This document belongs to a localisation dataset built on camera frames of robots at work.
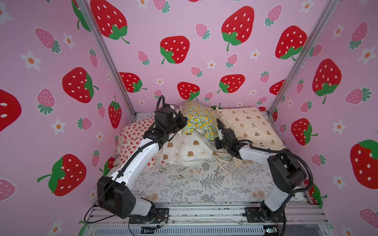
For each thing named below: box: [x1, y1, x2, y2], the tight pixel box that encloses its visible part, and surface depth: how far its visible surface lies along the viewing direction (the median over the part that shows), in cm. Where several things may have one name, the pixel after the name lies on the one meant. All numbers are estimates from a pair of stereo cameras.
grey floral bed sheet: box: [134, 156, 309, 207], surface depth 86 cm
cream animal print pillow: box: [215, 106, 286, 150], surface depth 99 cm
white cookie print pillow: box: [161, 129, 226, 166], surface depth 92 cm
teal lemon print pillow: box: [181, 101, 219, 141], surface depth 81 cm
